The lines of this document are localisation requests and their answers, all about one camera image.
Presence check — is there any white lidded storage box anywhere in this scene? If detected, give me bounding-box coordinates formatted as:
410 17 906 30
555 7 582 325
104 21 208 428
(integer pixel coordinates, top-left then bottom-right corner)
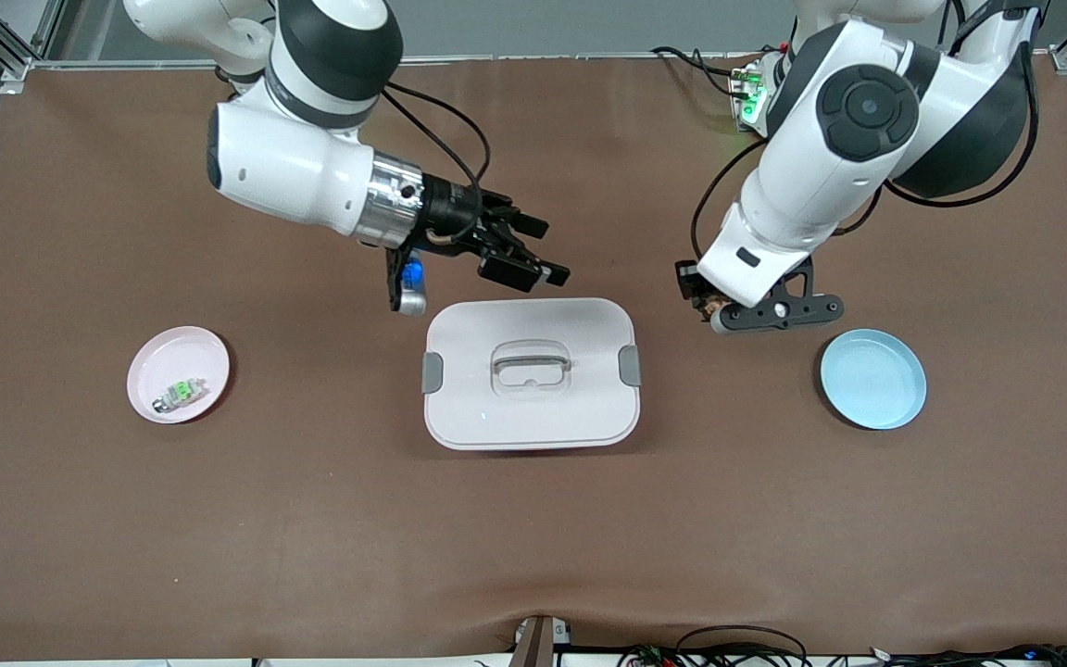
421 296 643 452

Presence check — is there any light blue round plate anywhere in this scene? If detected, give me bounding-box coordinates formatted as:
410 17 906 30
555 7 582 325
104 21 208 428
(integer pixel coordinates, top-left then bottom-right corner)
820 328 928 431

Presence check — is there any brown table mat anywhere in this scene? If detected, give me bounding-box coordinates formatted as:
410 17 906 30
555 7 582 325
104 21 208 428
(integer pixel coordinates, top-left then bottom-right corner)
0 56 1067 663

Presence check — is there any pink round plate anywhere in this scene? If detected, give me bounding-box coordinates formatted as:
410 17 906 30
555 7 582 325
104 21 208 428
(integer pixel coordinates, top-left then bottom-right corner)
127 325 231 425

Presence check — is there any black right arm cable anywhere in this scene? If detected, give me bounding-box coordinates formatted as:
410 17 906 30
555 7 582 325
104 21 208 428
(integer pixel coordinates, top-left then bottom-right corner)
374 81 494 234

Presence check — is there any black base cable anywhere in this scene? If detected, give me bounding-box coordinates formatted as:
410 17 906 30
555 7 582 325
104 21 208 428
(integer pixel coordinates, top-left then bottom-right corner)
651 45 759 99

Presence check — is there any green and silver switch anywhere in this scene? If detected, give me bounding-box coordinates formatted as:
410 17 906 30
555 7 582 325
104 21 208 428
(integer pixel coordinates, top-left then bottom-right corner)
152 375 210 413

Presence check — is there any black looped cable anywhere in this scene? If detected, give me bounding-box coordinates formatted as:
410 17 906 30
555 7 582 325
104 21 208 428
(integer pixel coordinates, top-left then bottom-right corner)
620 624 812 667

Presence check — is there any grey camera mount clamp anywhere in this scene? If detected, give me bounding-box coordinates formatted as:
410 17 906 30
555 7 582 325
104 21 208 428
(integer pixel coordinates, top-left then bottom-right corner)
510 615 573 667

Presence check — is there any black cable bundle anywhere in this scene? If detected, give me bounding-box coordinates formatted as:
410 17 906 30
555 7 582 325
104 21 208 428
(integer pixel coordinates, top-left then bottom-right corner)
867 643 1067 667

